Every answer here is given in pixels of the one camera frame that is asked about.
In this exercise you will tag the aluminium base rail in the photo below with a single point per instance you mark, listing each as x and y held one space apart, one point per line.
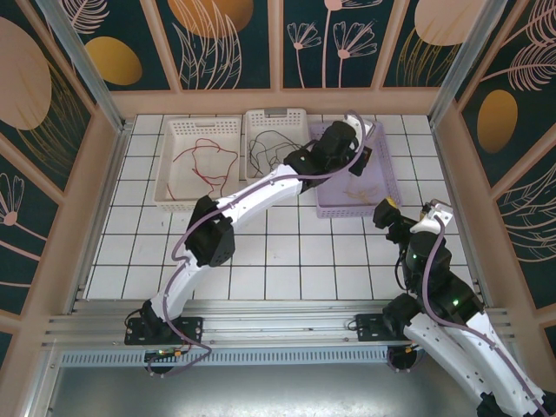
278 323

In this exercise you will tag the wide white plastic basket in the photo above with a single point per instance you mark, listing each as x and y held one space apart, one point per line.
182 182

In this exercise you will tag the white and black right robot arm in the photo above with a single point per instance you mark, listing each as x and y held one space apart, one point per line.
438 347

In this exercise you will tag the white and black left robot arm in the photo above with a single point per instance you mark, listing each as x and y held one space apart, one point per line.
256 195

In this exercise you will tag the aluminium frame post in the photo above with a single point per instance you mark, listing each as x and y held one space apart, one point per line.
466 65
85 65

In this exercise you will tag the purple plastic basket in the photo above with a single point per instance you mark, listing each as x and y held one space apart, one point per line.
382 174

